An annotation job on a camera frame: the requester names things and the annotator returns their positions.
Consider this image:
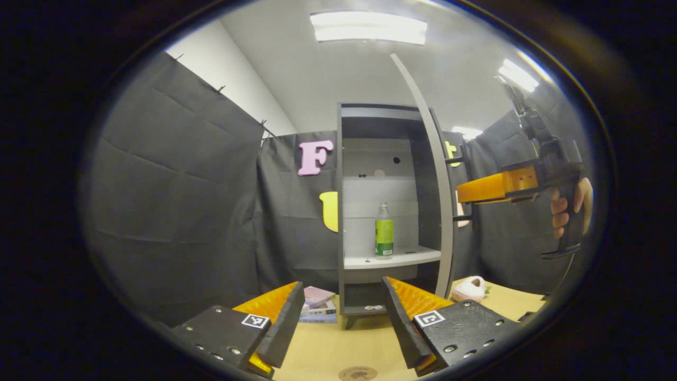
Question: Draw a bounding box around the white book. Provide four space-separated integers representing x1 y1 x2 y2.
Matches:
300 301 337 317

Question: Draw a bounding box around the pink book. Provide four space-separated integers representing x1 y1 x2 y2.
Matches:
304 286 336 309

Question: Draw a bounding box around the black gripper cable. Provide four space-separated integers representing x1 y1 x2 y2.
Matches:
545 253 577 301

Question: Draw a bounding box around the dark grey cabinet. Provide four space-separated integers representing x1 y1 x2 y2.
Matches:
336 102 450 331

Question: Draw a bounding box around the large ceiling light panel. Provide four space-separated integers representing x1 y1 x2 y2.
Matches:
309 11 428 46

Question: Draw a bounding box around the green label bottle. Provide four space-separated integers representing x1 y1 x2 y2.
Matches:
374 202 395 261

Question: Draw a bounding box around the pink plush toy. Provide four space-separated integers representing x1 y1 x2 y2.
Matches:
451 275 490 303

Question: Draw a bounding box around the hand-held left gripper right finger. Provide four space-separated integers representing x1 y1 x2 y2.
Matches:
381 276 522 377

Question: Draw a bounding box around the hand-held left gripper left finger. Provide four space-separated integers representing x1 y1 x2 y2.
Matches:
172 280 306 379

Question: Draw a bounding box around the black backdrop cloth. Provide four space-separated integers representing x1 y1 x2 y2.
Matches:
79 50 593 326

